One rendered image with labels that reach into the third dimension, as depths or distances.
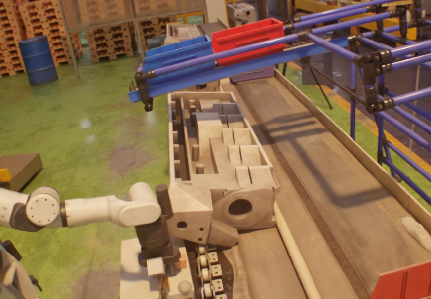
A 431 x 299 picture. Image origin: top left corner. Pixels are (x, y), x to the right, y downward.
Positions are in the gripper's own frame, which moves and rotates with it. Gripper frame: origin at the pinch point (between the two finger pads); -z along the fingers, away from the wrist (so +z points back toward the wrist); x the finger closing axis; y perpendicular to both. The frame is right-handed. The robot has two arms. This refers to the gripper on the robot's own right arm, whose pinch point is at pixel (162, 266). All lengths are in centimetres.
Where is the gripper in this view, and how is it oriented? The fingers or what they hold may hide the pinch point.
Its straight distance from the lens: 118.5
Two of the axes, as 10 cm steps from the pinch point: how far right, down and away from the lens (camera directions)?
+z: -1.3, -9.1, -4.0
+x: 9.8, -1.7, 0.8
